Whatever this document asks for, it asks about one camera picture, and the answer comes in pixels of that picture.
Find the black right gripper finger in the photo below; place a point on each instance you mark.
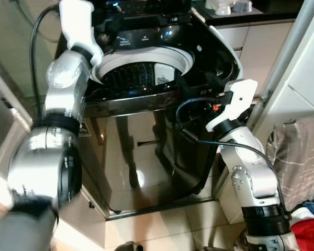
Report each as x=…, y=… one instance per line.
x=219, y=81
x=182, y=86

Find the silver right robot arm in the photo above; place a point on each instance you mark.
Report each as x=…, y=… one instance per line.
x=254, y=178

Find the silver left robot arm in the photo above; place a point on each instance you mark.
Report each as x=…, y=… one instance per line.
x=60, y=104

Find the black top-load washing machine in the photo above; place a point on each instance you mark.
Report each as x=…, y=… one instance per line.
x=146, y=151

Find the white-rimmed washer drum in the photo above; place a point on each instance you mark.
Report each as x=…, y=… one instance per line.
x=146, y=65

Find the beige drawer cabinet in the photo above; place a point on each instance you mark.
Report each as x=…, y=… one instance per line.
x=261, y=47

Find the white countertop item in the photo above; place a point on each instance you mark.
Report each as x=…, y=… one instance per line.
x=227, y=6

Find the black countertop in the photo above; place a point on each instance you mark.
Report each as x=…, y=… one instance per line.
x=272, y=10

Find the white washer sticker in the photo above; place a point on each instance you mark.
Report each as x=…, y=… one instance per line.
x=85, y=129

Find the grey patterned fabric laundry hamper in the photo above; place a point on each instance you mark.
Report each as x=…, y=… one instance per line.
x=301, y=157

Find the grey sliding door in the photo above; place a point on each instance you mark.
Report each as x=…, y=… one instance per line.
x=2, y=110

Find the white garment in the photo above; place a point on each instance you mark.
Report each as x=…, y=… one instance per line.
x=299, y=213

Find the dark robot foot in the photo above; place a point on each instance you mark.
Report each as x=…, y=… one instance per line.
x=128, y=246

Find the red garment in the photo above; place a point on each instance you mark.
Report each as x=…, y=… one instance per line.
x=311, y=235

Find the dark grey robot torso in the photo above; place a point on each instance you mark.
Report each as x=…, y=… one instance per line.
x=18, y=230

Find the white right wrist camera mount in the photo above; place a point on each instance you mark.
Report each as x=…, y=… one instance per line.
x=239, y=99

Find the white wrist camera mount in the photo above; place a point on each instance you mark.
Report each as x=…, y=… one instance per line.
x=239, y=99
x=78, y=23

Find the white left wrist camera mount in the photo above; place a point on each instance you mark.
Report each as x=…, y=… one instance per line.
x=78, y=23

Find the white door frame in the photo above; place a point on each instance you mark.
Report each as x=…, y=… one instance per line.
x=298, y=63

